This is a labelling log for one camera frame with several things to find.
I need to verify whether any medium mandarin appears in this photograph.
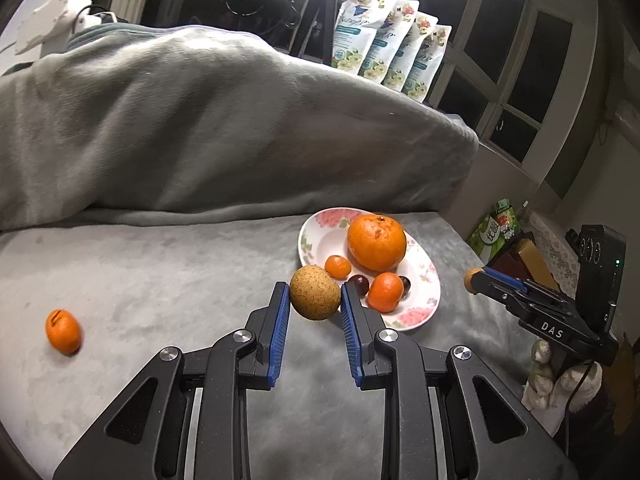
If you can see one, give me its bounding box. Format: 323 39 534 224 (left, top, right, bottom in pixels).
45 309 82 356
368 272 404 313

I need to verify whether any small mandarin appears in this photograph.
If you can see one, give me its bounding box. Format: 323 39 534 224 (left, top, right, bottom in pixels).
325 255 352 279

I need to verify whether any grey fleece blanket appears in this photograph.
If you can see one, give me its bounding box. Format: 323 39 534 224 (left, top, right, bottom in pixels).
0 25 478 233
0 207 556 480

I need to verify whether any floral rimmed white plate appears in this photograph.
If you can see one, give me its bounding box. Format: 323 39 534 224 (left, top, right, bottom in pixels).
298 207 442 332

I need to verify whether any large orange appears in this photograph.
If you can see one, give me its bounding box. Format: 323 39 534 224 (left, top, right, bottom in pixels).
347 213 407 272

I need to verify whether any brown round fruit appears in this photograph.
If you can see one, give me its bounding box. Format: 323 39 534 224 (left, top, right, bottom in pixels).
289 265 342 321

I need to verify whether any green printed carton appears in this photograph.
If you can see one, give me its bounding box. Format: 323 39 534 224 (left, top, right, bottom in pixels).
467 199 521 261

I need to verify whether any black cable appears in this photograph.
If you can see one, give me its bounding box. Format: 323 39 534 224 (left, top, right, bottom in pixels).
277 0 306 28

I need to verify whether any white power strip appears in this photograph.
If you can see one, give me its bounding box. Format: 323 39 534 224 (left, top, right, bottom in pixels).
15 0 96 55

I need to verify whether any black tripod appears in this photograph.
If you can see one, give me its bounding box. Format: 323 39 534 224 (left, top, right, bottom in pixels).
287 0 341 63

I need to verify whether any brown cardboard box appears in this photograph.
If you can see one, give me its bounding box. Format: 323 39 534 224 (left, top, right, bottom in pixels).
515 239 560 289

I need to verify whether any person's right hand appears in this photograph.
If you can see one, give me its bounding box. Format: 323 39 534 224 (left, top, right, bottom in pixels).
522 342 603 411

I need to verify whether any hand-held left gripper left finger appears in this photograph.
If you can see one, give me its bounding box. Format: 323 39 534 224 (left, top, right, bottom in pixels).
52 281 292 480

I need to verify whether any white lace cloth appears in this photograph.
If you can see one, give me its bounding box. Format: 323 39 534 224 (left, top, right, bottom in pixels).
525 210 581 301

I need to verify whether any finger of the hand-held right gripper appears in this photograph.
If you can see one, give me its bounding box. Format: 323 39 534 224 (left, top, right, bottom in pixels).
475 275 568 321
482 267 576 311

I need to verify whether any white green refill pouch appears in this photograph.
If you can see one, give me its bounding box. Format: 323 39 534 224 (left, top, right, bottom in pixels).
402 24 452 102
382 12 437 93
332 0 401 73
362 0 420 83

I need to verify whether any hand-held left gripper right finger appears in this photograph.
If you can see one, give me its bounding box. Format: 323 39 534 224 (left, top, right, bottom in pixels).
340 283 580 480

